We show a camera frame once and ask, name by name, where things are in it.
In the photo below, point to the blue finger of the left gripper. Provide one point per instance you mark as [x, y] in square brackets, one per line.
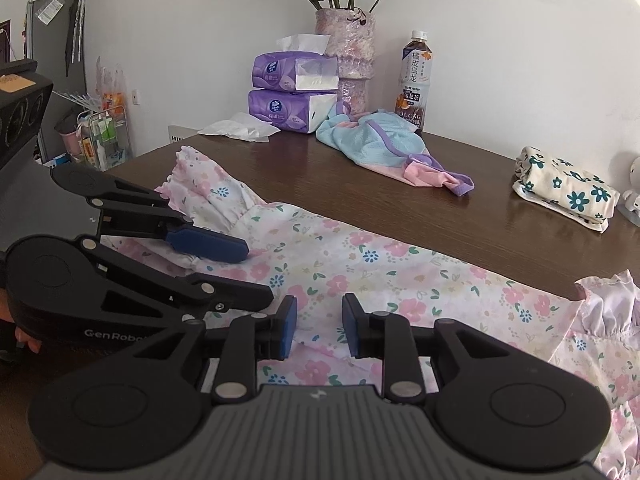
[208, 244]
[224, 294]

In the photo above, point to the white robot figure speaker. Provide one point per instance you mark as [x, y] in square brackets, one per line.
[629, 203]

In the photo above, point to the left hand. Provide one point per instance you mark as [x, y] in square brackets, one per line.
[20, 335]

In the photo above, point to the purple tissue pack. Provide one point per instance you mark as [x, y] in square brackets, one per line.
[299, 65]
[297, 112]

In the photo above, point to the pink floral child dress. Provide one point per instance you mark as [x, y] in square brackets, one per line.
[318, 260]

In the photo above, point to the folded cream blue-flower cloth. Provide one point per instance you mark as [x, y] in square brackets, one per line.
[556, 184]

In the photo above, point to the upper purple tissue pack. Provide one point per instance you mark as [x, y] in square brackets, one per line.
[299, 65]

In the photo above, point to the crumpled white tissue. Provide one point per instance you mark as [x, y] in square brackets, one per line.
[241, 127]

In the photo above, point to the purple textured vase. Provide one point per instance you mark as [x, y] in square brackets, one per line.
[351, 41]

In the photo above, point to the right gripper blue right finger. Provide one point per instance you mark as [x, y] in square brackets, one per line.
[390, 338]

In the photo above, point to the lower purple tissue pack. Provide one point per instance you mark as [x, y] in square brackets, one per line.
[297, 112]

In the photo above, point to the oolong tea bottle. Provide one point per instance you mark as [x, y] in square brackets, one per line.
[415, 79]

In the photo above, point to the blue pink purple garment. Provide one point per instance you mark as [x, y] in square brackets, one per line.
[387, 144]

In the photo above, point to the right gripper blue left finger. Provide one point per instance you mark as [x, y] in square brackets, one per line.
[250, 339]

